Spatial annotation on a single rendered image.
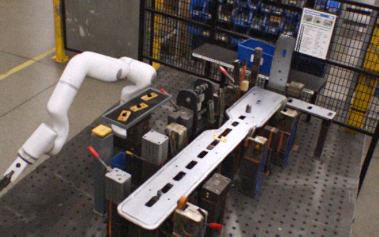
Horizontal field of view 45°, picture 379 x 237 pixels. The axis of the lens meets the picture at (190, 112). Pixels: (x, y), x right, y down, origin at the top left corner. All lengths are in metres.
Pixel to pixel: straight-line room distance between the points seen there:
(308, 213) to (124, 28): 3.05
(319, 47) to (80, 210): 1.74
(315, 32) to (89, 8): 2.71
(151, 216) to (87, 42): 3.56
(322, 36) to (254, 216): 1.25
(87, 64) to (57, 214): 0.73
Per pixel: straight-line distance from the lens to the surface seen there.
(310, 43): 3.00
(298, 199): 2.48
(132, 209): 1.82
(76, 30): 5.17
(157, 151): 2.00
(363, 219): 3.65
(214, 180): 1.94
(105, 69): 2.07
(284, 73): 2.81
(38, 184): 2.44
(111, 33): 4.92
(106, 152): 2.00
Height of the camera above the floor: 2.23
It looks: 30 degrees down
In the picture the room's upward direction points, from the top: 6 degrees clockwise
